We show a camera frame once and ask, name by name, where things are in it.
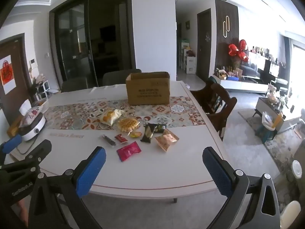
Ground clear packet of waffle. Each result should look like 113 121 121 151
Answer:
117 117 141 134

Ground brown entrance door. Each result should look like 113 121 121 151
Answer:
0 34 32 117

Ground beige pink snack packet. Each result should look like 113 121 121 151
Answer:
155 129 180 152

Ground red paper door decoration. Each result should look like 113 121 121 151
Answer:
0 55 16 94

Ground dark slatted wall panel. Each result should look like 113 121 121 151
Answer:
214 0 239 77

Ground white low cabinet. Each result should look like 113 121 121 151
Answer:
213 73 269 96

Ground yellow box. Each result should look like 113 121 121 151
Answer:
7 117 23 136

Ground dark interior door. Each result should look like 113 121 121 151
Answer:
196 8 212 82

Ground white round lid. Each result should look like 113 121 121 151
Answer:
292 160 303 178

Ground dark glass sliding door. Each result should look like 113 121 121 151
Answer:
49 0 133 87

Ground small red snack packet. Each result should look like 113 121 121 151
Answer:
114 134 129 144

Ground small green stool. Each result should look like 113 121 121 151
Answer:
254 122 278 144

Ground white yellow bread packet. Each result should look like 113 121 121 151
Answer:
99 108 125 126

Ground patterned tile-print table runner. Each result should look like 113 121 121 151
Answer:
44 95 206 131

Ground black snack packet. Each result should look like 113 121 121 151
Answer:
140 123 158 144

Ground dark wooden chair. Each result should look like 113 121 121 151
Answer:
191 76 237 141

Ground grey coffee table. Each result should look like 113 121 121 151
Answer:
254 96 301 134

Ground red foil balloons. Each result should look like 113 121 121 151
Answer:
228 39 250 61

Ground ceiling air vent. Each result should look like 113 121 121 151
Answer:
21 0 52 6

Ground looped wall light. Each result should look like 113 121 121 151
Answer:
222 15 231 39

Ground magenta snack packet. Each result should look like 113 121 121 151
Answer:
116 141 142 162

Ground cream rounded object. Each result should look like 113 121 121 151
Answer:
278 200 302 229

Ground patterned floor rug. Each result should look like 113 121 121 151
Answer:
238 108 305 182

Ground brown cardboard box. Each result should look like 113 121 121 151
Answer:
125 72 171 106

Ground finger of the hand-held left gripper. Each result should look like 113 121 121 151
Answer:
0 134 23 165
0 139 52 179

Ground white hallway shelf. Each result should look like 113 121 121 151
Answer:
179 40 197 74

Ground white round cooking appliance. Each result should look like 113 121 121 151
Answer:
18 112 47 142

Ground grey upholstered chair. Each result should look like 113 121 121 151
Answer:
61 77 89 92
102 69 142 87

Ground dark stick snack packet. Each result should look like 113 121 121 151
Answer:
102 135 117 147

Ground white shoe shelf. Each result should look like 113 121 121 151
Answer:
31 76 60 102

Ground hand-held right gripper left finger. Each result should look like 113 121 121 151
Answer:
28 146 106 229

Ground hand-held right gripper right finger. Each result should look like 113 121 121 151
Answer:
202 147 280 229

